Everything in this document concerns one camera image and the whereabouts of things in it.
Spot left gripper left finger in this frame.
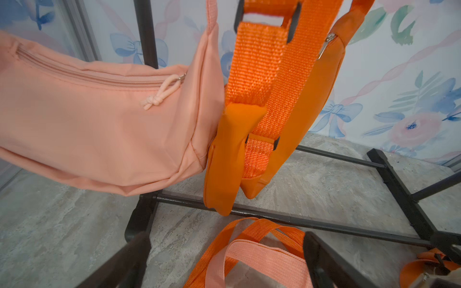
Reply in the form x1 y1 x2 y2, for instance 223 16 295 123
78 232 151 288

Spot orange crescent bag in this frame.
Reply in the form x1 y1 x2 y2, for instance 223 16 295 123
184 217 305 288

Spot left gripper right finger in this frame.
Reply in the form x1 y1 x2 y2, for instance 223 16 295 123
303 232 376 288

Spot black clothes rack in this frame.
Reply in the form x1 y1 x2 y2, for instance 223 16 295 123
124 0 461 265

